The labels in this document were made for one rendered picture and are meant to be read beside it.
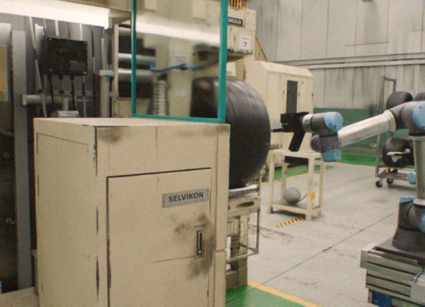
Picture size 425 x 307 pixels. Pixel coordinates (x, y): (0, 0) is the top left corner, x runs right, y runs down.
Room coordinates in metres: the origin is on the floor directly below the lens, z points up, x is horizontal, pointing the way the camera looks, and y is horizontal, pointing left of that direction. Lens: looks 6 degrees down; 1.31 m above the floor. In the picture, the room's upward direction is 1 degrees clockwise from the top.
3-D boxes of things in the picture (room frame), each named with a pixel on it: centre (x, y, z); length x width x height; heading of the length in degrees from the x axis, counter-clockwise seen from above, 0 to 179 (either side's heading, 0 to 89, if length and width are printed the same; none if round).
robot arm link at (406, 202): (1.74, -0.88, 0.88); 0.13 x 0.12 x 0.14; 2
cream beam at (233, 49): (2.39, 0.10, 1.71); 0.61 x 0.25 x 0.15; 128
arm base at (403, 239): (1.74, -0.88, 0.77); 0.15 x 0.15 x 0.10
